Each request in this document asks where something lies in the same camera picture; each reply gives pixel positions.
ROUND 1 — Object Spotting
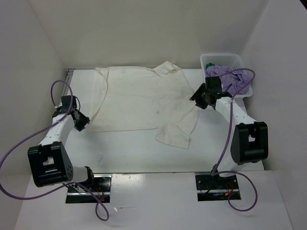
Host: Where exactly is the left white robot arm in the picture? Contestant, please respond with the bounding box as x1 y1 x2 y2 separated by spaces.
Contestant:
27 107 96 192

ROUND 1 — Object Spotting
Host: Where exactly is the white plastic laundry basket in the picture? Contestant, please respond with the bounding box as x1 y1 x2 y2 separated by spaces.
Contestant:
200 53 254 98

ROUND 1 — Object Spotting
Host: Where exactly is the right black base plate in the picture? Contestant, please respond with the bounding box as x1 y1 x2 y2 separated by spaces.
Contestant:
195 172 241 202

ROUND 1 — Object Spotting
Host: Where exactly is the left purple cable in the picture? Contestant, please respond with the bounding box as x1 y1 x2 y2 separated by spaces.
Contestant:
0 80 110 221

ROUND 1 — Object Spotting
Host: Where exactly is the white t shirt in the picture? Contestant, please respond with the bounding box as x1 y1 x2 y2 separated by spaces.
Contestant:
89 61 199 149

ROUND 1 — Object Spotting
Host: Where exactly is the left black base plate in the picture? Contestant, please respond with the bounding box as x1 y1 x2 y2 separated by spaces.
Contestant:
65 173 112 204

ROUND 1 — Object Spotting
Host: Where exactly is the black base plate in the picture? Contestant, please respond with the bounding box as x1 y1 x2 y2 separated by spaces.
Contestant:
65 173 112 204
195 172 241 202

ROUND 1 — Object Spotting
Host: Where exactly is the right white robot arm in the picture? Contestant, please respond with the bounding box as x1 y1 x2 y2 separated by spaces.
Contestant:
190 83 269 188

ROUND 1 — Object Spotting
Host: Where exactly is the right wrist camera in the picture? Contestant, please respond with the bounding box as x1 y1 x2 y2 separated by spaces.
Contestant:
205 76 222 93

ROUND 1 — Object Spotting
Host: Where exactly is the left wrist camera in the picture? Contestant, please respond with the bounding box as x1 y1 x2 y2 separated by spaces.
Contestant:
61 95 80 113

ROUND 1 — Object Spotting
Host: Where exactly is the green t shirt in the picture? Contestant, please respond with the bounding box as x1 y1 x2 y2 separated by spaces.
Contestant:
205 63 215 69

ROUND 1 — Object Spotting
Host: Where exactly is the purple t shirt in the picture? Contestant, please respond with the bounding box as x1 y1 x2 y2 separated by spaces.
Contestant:
205 65 251 95

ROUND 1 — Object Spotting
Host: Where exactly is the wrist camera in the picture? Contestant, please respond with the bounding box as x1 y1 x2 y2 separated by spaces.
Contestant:
61 95 80 113
205 76 222 93

